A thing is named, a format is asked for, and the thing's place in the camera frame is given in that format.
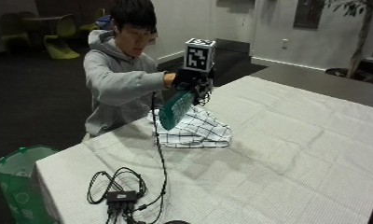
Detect green plastic dustpan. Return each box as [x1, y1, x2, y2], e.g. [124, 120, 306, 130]
[158, 89, 196, 132]

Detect white marker cube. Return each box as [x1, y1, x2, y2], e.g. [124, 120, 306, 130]
[182, 37, 217, 74]

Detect white checked cloth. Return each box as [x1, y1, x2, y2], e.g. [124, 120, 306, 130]
[146, 105, 233, 149]

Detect the person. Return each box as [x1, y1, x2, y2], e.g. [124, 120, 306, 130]
[83, 0, 177, 138]

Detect white tablecloth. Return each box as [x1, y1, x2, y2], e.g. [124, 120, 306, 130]
[33, 75, 373, 224]

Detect green chair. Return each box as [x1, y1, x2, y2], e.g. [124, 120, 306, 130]
[43, 13, 83, 60]

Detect black hub box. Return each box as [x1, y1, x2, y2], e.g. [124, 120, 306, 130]
[105, 189, 140, 205]

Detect potted tree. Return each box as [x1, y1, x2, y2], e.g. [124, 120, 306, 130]
[323, 0, 373, 82]

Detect dark round table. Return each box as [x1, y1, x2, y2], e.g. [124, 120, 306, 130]
[21, 15, 64, 48]

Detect green plastic bin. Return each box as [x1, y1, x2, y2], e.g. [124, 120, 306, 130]
[0, 145, 60, 224]

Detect dark wall frame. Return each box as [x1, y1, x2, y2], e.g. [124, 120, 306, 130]
[291, 0, 326, 30]

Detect coiled black cable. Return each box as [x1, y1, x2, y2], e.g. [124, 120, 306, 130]
[85, 166, 148, 206]

